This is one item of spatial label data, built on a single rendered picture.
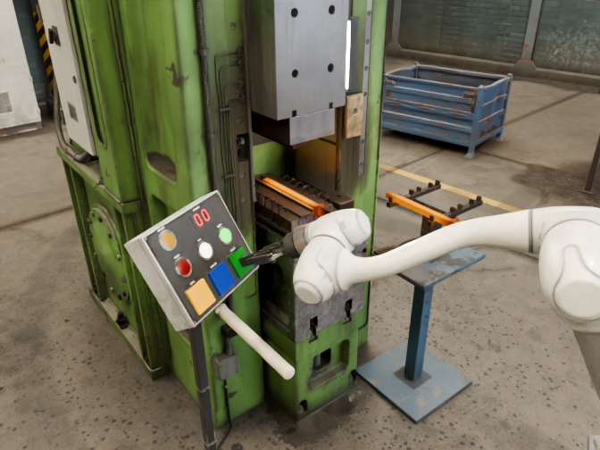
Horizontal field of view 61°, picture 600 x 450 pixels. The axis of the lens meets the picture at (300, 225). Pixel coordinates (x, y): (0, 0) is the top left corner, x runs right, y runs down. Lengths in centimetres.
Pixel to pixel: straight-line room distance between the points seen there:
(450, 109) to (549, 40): 423
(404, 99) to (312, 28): 413
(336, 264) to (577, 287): 49
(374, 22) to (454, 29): 825
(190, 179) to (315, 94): 51
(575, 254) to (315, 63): 104
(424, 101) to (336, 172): 361
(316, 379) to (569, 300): 155
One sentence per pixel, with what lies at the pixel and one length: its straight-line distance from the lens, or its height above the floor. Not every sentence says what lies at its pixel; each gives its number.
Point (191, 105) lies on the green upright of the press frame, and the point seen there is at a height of 142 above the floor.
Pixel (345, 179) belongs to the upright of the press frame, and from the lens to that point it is 219.
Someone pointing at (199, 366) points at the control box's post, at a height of 63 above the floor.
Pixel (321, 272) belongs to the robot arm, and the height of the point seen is 119.
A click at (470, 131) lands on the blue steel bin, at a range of 551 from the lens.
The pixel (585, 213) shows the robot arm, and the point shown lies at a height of 136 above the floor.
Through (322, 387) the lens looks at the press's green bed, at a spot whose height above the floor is 13.
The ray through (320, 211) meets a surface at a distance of 191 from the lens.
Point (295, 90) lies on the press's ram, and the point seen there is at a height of 145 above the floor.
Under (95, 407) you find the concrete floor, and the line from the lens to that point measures 268.
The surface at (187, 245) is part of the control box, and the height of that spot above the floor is 113.
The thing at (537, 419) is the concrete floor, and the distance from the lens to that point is 267.
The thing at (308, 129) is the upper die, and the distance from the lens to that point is 179.
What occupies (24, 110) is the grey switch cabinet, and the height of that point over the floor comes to 26.
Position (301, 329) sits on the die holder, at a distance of 208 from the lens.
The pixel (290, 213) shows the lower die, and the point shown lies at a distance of 193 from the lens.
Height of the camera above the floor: 184
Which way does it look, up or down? 28 degrees down
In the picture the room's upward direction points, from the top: straight up
